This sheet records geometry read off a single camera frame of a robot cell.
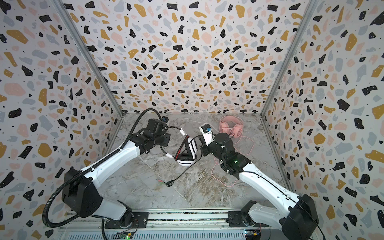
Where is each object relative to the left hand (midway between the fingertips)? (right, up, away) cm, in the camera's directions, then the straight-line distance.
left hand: (166, 132), depth 83 cm
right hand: (+18, 0, -10) cm, 21 cm away
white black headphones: (+12, -10, -7) cm, 17 cm away
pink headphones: (+42, +5, +30) cm, 52 cm away
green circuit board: (-17, -48, -13) cm, 52 cm away
